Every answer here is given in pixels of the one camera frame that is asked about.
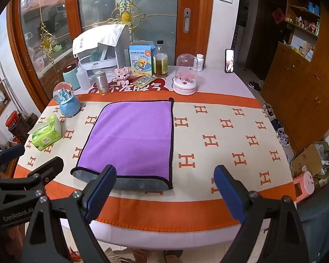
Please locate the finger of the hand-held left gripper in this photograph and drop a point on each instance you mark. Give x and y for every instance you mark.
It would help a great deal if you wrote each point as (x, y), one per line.
(48, 167)
(12, 152)

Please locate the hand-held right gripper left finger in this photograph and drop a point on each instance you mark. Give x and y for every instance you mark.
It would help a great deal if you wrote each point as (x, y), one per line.
(101, 193)

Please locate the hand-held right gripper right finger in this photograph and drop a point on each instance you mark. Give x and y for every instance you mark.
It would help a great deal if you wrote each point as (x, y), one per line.
(228, 193)

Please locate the purple towel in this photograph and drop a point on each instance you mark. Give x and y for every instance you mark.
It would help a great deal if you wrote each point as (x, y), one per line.
(131, 137)

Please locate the green tissue pack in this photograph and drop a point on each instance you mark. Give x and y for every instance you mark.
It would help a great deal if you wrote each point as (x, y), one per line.
(45, 134)

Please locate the cream orange patterned blanket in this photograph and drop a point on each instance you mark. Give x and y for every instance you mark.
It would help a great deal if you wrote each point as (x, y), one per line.
(230, 131)

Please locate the blue snow globe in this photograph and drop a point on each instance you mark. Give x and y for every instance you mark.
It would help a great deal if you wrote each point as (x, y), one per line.
(68, 104)

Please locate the pink plastic stool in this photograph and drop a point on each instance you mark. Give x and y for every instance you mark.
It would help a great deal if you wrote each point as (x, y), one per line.
(304, 185)

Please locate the white and blue sneaker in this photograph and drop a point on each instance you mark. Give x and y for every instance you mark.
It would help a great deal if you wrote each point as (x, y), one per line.
(283, 138)

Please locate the cardboard box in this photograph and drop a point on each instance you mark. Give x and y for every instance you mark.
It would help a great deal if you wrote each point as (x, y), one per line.
(308, 159)

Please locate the teal cylinder container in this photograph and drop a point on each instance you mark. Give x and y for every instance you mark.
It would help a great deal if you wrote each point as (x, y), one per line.
(70, 78)

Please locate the white and dark sneaker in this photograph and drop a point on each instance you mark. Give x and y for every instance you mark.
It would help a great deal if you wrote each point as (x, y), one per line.
(268, 109)

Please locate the white squeeze bottle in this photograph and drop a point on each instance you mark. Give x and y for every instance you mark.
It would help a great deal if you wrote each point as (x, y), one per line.
(83, 80)

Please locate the grey-blue seat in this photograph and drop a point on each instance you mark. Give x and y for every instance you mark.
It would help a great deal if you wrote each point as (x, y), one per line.
(320, 216)

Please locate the silver metal can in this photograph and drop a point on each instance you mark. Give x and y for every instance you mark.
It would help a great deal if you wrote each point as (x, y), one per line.
(102, 83)

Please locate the black sneaker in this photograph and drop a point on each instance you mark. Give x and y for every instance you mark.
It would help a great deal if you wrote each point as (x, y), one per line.
(254, 86)

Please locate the gold door ornament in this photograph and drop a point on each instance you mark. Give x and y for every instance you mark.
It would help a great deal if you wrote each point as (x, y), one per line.
(125, 12)
(46, 42)

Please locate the pink block pig toy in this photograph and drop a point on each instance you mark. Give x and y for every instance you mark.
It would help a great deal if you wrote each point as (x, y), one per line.
(122, 73)

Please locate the wooden cabinet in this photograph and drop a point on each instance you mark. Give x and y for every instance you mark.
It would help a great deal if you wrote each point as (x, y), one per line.
(298, 96)

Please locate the silver pill blister pack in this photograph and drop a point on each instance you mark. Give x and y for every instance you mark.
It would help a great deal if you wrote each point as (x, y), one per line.
(144, 80)

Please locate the pink glass dome ornament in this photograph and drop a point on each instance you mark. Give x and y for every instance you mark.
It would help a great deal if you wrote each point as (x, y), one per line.
(184, 74)

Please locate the black smartphone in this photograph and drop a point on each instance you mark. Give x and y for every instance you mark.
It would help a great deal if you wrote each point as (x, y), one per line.
(229, 61)

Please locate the white pill bottle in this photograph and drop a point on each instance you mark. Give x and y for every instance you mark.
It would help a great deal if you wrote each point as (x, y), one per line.
(198, 63)

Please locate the white plastic organizer box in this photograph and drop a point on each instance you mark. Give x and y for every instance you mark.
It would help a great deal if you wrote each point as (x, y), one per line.
(120, 52)

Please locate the blue duck print box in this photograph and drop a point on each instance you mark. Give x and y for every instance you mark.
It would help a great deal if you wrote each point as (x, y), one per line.
(141, 61)

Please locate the brown glass bottle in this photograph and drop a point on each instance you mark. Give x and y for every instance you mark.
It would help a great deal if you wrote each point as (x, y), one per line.
(160, 64)

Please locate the dark wooden door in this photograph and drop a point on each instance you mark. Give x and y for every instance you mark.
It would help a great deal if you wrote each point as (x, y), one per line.
(266, 46)

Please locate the red door decoration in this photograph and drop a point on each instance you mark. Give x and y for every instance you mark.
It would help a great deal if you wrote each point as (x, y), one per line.
(278, 16)

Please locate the wooden shelf unit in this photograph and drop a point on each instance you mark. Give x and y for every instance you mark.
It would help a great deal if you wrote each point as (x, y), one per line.
(298, 8)

